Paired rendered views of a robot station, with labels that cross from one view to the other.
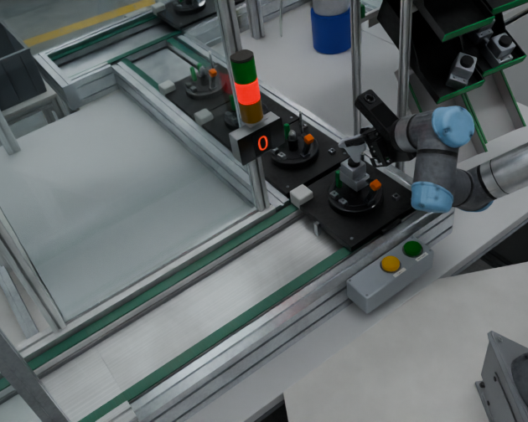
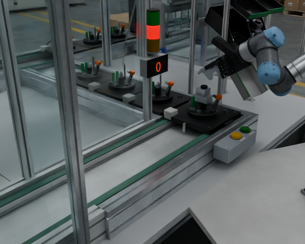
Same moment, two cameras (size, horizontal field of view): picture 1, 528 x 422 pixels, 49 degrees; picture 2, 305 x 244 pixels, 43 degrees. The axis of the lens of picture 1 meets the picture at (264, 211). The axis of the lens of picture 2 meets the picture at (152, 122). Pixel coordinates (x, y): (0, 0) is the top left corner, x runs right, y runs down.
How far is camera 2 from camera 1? 0.67 m
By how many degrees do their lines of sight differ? 25
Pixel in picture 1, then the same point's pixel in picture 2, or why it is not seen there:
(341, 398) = (227, 205)
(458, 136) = (279, 39)
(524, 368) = not seen: outside the picture
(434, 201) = (273, 70)
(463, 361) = (288, 183)
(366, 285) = (226, 145)
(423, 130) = (259, 39)
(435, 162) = (269, 52)
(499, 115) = not seen: hidden behind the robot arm
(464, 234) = (263, 134)
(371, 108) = (222, 42)
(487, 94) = not seen: hidden behind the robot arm
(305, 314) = (193, 162)
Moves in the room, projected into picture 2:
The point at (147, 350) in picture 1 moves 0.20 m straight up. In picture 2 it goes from (94, 188) to (89, 133)
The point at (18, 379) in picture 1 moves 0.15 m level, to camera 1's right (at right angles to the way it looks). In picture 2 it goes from (72, 120) to (138, 111)
